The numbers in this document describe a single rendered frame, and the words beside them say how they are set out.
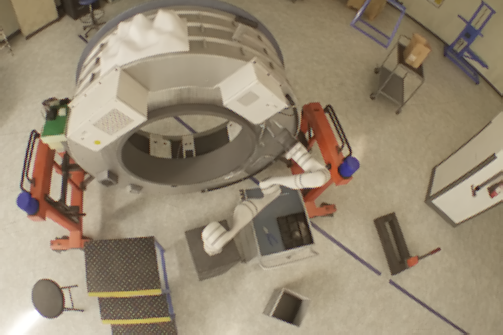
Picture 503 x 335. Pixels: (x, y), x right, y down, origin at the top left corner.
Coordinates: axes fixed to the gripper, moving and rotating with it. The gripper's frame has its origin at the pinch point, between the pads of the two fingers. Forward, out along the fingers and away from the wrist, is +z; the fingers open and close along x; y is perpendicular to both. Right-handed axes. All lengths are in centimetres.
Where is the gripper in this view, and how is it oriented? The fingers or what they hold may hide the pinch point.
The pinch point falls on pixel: (270, 123)
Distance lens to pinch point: 124.9
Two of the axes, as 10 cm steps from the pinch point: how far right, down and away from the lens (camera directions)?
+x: 6.7, -7.0, -2.5
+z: -6.0, -7.0, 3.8
